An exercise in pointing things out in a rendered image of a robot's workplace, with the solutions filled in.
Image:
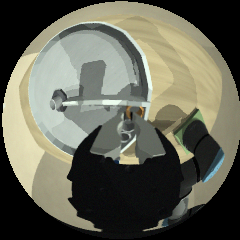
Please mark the grey round turntable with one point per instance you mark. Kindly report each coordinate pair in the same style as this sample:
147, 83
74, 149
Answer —
94, 72

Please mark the blue crate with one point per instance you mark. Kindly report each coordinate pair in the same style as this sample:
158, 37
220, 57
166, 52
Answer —
117, 160

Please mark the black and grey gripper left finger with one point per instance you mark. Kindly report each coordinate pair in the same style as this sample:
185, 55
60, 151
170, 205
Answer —
103, 142

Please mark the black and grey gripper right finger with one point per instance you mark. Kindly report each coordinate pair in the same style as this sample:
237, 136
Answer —
151, 143

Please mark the grey metal bushing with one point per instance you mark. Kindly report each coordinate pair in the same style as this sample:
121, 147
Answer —
125, 137
127, 127
58, 103

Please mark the bronze bushing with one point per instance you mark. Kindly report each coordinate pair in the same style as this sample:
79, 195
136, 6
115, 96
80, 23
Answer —
140, 112

